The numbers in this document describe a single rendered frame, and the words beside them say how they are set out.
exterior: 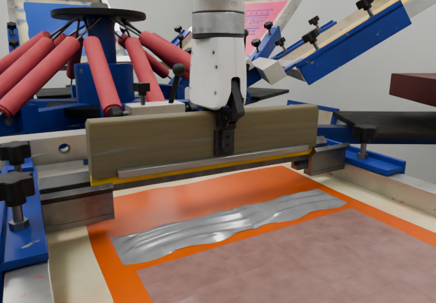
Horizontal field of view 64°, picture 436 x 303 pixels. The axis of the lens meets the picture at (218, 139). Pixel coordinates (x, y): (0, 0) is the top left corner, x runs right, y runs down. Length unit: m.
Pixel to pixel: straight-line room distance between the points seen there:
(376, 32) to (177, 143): 0.69
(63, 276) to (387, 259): 0.37
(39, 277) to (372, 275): 0.34
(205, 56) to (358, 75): 2.49
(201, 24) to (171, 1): 4.48
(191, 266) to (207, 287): 0.04
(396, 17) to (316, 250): 0.73
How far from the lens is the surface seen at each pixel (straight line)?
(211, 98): 0.49
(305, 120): 0.62
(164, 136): 0.49
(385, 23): 1.05
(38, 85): 1.09
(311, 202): 0.59
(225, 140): 0.52
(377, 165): 0.67
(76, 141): 0.71
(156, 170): 0.48
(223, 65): 0.48
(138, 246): 0.45
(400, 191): 0.64
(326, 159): 0.66
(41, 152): 0.71
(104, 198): 0.48
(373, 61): 2.87
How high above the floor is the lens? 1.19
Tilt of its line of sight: 14 degrees down
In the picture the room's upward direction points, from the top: straight up
